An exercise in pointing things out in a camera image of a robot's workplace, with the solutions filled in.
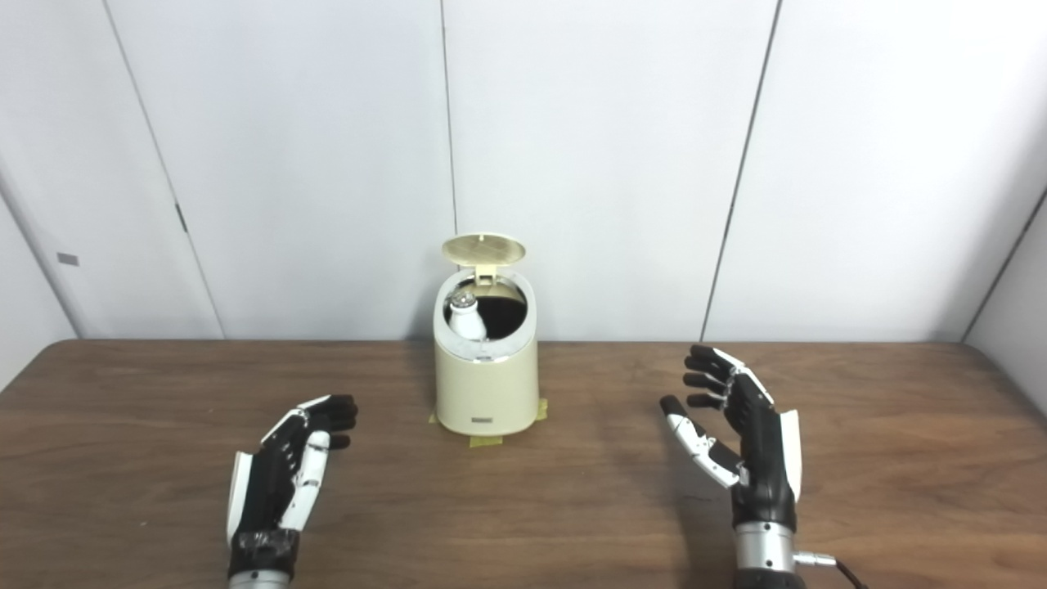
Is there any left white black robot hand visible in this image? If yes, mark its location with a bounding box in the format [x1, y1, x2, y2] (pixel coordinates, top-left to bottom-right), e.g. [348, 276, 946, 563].
[227, 394, 359, 578]

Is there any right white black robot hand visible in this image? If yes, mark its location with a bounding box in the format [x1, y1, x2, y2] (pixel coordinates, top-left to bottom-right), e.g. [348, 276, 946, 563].
[659, 344, 802, 531]

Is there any small white plastic bottle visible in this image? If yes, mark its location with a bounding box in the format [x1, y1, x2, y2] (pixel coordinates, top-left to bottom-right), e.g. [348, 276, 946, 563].
[445, 290, 489, 341]

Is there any round cream bin lid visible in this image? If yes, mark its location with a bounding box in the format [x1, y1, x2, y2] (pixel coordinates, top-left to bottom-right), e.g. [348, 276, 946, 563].
[442, 232, 528, 283]

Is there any cream-colored bin body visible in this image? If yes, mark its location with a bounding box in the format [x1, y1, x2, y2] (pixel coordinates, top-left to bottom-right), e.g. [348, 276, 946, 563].
[433, 268, 541, 437]

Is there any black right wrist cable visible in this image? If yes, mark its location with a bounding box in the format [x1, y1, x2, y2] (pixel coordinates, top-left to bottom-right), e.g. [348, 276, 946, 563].
[793, 552, 870, 589]

